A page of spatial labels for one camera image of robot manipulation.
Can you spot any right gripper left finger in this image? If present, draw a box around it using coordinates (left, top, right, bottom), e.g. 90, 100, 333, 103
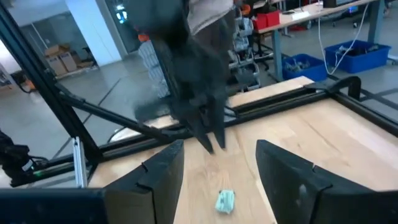
103, 139, 185, 224

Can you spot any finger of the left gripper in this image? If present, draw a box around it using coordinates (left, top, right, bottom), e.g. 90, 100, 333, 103
206, 92, 228, 150
182, 114, 216, 155

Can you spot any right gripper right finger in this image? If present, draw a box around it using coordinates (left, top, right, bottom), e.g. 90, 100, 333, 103
255, 139, 374, 224

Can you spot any black diagonal brace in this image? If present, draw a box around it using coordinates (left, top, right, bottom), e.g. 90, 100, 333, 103
57, 92, 187, 141

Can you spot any red plastic bin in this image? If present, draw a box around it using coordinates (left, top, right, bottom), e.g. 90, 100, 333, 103
264, 11, 281, 28
252, 14, 268, 31

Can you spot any white aluminium extrusion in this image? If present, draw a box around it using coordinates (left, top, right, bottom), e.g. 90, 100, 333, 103
72, 136, 89, 189

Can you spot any small blue plastic bin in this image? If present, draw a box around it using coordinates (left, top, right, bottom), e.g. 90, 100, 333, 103
281, 53, 328, 83

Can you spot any cardboard box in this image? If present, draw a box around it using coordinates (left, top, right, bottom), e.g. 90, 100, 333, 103
45, 55, 68, 77
44, 44, 71, 57
58, 51, 78, 73

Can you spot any large blue plastic bin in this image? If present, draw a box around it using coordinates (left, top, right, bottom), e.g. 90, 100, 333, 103
323, 39, 392, 75

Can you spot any wooden top workbench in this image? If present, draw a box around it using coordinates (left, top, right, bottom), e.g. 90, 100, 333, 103
253, 0, 388, 82

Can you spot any wire shelf cart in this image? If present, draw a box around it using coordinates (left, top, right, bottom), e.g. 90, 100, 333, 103
228, 14, 264, 91

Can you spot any black table frame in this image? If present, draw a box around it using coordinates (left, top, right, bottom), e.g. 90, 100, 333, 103
30, 83, 398, 187

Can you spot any black frame handle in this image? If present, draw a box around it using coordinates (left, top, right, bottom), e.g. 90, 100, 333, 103
306, 75, 363, 101

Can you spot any black upright post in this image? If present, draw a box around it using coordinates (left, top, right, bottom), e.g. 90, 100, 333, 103
0, 2, 104, 164

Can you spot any black cabled device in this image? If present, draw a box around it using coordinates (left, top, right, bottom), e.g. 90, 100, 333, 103
0, 129, 43, 188

